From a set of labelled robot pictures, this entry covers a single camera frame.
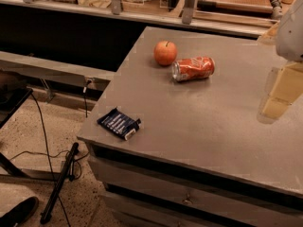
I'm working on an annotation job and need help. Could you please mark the grey drawer cabinet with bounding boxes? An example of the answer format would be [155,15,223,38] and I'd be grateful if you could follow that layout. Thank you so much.
[88,144,303,227]

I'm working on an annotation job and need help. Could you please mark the red coke can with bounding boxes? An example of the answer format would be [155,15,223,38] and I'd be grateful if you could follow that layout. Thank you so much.
[172,57,215,82]

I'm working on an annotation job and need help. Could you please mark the cluttered back shelf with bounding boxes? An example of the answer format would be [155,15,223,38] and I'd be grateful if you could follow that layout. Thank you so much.
[0,0,302,37]

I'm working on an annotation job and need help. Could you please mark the red apple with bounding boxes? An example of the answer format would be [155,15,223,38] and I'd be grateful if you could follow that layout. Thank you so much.
[153,41,177,66]

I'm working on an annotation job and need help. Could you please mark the grey metal bench rail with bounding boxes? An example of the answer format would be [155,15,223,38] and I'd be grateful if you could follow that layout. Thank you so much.
[0,51,115,91]

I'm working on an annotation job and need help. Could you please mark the black side table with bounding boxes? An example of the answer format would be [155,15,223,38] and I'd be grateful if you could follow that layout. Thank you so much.
[0,89,32,178]

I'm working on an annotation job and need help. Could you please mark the black shoe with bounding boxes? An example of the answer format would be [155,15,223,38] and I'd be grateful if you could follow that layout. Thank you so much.
[0,197,39,227]

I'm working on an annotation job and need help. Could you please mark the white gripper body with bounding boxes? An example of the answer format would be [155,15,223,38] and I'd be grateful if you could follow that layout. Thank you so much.
[276,0,303,61]

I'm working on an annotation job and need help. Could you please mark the black floor cable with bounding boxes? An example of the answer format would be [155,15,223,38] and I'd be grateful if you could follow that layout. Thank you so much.
[9,92,91,227]

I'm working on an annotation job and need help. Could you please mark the black power strip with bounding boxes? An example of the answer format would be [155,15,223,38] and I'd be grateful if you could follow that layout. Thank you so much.
[40,143,79,224]

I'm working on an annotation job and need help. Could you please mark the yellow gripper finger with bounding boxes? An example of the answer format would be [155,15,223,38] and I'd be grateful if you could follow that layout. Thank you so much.
[261,62,303,119]

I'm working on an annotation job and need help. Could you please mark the blue rxbar blueberry wrapper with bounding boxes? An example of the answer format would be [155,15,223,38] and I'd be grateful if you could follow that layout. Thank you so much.
[97,108,141,141]

